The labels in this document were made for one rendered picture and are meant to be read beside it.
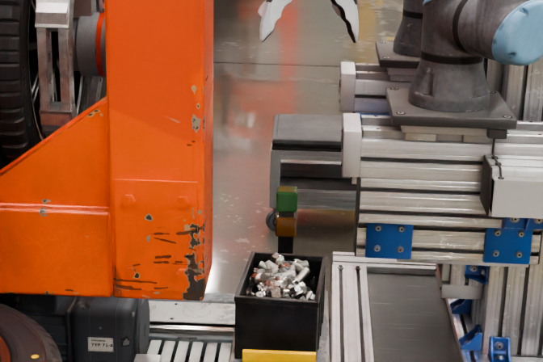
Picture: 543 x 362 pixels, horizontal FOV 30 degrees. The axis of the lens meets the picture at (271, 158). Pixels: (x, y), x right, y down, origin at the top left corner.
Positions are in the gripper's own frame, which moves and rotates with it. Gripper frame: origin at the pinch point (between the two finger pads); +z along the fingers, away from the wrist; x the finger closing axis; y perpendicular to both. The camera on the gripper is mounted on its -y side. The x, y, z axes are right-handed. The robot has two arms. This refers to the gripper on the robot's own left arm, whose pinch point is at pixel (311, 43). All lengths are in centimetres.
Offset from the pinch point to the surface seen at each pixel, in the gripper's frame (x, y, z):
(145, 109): 18.3, 24.4, 11.6
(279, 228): -11, 37, 35
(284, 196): -11.1, 35.4, 29.2
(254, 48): -176, 486, 15
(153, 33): 17.9, 21.9, -0.8
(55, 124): 26, 64, 18
